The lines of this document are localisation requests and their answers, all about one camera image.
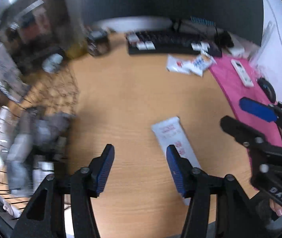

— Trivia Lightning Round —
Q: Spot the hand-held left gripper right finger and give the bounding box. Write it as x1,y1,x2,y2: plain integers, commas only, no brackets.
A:
166,144,271,238

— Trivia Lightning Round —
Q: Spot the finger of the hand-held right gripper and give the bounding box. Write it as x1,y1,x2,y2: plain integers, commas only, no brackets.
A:
220,115,282,163
239,97,282,139

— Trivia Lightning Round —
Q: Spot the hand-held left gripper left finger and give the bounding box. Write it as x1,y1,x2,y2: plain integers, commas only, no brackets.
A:
11,144,115,238

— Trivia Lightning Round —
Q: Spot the long white red-print packet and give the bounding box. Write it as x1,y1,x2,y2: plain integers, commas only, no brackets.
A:
151,116,202,206

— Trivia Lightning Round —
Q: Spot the pile of black tissue packs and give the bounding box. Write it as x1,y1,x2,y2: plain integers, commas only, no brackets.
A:
7,107,77,194

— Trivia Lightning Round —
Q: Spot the black wire basket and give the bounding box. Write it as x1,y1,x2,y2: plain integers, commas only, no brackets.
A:
0,64,79,219

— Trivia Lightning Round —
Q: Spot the wooden desktop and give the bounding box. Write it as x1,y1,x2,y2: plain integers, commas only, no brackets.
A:
7,33,260,236

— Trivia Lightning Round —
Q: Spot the person's right hand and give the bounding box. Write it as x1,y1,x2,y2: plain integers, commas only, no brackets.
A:
269,198,282,216

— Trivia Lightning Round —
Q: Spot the black computer mouse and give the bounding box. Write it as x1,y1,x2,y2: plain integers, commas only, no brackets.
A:
258,77,277,103

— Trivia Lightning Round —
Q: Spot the pink desk mat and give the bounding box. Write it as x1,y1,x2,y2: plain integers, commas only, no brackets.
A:
209,55,282,149

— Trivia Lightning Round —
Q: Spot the white remote control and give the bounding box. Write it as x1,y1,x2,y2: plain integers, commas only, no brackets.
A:
231,59,255,88

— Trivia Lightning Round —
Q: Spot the white power strip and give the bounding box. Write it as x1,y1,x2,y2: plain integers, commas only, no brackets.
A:
226,33,245,56

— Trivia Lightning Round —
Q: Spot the clear plastic bag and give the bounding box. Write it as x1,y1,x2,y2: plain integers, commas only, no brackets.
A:
250,21,274,66

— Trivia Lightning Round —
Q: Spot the small cracker snack packet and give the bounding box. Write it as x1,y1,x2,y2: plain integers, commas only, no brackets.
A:
202,53,217,64

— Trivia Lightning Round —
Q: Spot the white packet with blue text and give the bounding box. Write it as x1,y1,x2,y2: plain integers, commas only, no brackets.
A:
191,56,212,77

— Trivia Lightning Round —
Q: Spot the black power adapter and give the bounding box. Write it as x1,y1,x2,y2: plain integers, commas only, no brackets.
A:
215,31,233,47

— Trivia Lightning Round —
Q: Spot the small white snack packet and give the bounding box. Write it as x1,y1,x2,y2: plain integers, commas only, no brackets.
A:
166,55,193,75

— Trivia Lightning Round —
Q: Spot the black mechanical keyboard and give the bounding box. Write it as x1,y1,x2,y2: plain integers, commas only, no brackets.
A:
127,30,223,56

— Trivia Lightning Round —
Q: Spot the small white teacup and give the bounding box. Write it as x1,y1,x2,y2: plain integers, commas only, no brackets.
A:
42,53,64,73

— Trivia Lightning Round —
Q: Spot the clear glass beaker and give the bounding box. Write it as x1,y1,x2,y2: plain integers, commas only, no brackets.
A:
65,37,88,59

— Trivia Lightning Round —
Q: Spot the dark glass jar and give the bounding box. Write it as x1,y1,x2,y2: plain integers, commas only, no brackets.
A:
86,30,110,56

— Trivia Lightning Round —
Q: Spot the black curved computer monitor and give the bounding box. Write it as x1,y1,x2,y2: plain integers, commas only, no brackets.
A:
80,0,264,46

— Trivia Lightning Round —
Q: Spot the blue and white carton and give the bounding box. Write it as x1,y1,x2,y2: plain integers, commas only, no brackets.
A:
0,42,30,103

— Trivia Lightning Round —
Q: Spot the smoky acrylic drawer organizer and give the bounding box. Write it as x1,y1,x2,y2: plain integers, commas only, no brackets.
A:
0,0,82,62

